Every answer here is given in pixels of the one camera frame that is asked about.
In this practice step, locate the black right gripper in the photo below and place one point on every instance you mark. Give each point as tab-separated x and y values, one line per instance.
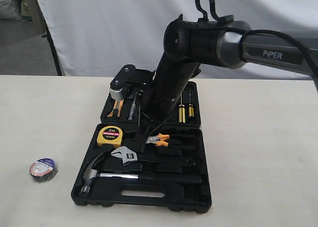
155	108

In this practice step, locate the chrome adjustable wrench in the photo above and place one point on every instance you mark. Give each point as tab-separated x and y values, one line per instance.
128	156

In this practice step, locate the black plastic tool case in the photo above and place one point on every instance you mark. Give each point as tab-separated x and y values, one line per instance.
186	140

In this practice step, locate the black handled claw hammer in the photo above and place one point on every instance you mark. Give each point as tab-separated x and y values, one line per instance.
90	175

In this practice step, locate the black electrical tape roll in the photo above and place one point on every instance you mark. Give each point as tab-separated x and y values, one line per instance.
43	170

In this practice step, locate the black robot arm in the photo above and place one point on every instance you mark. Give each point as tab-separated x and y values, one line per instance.
230	44

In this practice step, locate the clear tester screwdriver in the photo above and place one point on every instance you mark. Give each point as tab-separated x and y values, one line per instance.
132	108

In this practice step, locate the orange utility knife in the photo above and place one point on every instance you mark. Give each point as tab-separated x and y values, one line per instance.
116	111

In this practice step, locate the yellow tape measure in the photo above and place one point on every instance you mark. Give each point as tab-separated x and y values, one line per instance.
111	135

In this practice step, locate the large yellow black screwdriver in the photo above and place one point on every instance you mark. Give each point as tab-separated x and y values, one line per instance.
181	111

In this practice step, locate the small yellow black screwdriver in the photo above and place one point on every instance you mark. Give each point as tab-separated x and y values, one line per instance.
190	106

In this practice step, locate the white backdrop cloth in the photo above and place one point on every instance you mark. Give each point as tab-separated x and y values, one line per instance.
99	37

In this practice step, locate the black backdrop stand pole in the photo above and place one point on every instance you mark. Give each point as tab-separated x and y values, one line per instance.
41	28

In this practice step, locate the grey sack in background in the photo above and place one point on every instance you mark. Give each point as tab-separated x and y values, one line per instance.
10	10

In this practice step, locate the orange handled needle-nose pliers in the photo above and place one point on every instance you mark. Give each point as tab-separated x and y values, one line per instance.
158	140

